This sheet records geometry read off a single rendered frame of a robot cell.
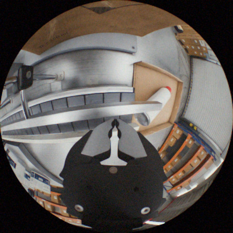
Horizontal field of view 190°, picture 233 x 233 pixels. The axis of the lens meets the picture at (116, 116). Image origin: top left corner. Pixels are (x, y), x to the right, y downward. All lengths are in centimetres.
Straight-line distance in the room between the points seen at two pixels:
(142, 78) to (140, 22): 18
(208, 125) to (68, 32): 364
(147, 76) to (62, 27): 27
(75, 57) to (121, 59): 12
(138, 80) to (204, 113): 338
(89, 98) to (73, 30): 17
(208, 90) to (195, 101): 87
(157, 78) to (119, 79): 15
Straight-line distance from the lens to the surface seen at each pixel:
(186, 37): 311
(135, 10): 17
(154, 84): 29
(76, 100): 16
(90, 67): 20
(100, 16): 17
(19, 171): 69
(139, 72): 25
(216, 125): 360
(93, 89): 15
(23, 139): 28
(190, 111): 358
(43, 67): 25
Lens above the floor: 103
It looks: 56 degrees down
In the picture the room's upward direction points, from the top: 143 degrees clockwise
